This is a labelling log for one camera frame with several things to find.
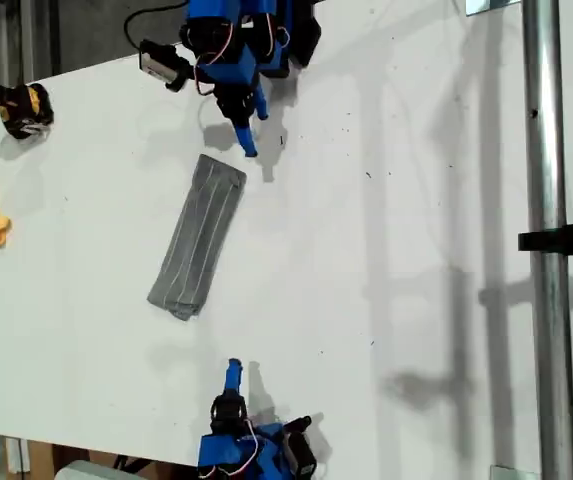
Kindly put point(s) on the grey striped towel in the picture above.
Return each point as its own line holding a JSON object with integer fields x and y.
{"x": 201, "y": 235}

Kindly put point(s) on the white plastic box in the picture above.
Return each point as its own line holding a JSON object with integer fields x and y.
{"x": 86, "y": 471}

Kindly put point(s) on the black camera box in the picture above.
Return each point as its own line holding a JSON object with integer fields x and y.
{"x": 156, "y": 60}
{"x": 302, "y": 452}

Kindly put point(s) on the brown cardboard box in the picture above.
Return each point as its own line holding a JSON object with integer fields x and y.
{"x": 41, "y": 460}

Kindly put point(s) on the steel post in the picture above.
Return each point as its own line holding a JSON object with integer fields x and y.
{"x": 548, "y": 150}

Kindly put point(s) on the black camera stalk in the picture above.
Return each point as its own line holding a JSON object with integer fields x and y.
{"x": 297, "y": 425}
{"x": 178, "y": 75}

